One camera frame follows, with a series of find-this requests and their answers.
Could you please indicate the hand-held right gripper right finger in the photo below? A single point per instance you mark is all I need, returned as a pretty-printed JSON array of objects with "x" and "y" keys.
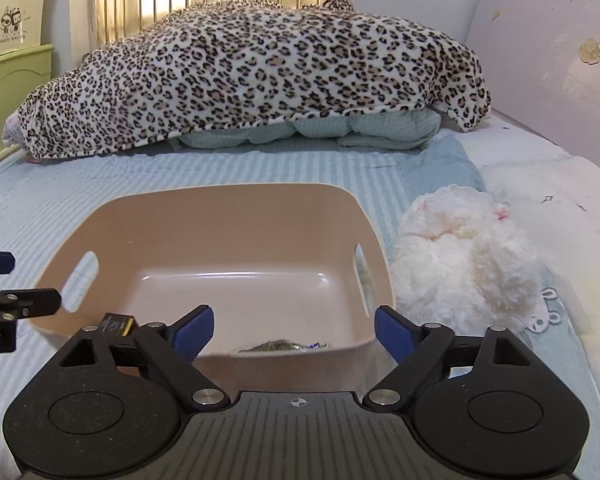
[{"x": 392, "y": 332}]

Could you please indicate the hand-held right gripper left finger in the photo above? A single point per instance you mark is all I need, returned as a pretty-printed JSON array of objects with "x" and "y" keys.
[{"x": 196, "y": 327}]

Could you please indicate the beige plastic basket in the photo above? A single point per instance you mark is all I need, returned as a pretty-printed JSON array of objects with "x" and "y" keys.
[{"x": 220, "y": 240}]

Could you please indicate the small black box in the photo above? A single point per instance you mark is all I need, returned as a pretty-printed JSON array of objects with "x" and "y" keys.
[{"x": 119, "y": 327}]

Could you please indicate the silver snack packet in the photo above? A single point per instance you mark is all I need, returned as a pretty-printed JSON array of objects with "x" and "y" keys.
[{"x": 275, "y": 346}]

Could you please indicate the white plush toy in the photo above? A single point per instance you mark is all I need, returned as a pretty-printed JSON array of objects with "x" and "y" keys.
[{"x": 460, "y": 265}]

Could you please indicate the light blue striped bed sheet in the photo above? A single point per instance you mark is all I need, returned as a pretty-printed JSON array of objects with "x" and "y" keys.
[{"x": 190, "y": 167}]

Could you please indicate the green plastic drawer cabinet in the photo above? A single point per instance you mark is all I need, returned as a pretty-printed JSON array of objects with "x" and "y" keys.
[{"x": 5, "y": 90}]

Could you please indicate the blue-grey terry cloth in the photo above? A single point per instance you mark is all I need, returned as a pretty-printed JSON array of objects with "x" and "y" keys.
[{"x": 445, "y": 162}]

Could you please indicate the white fleece blanket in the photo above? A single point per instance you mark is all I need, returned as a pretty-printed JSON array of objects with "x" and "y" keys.
[{"x": 570, "y": 220}]

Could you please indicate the light blue folded quilt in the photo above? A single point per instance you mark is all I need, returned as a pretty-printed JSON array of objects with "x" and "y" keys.
[{"x": 320, "y": 127}]

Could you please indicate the cream plastic drawer cabinet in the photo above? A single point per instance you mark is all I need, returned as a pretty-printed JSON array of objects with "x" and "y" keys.
[{"x": 10, "y": 15}]

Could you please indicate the leopard print blanket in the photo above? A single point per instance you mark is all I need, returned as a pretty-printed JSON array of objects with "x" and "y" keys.
[{"x": 260, "y": 70}]

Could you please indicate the pink padded headboard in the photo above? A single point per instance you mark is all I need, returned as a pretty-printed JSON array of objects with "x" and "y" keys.
[{"x": 540, "y": 90}]

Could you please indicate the cream flower ornament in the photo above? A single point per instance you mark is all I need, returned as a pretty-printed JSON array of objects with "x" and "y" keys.
[{"x": 590, "y": 52}]

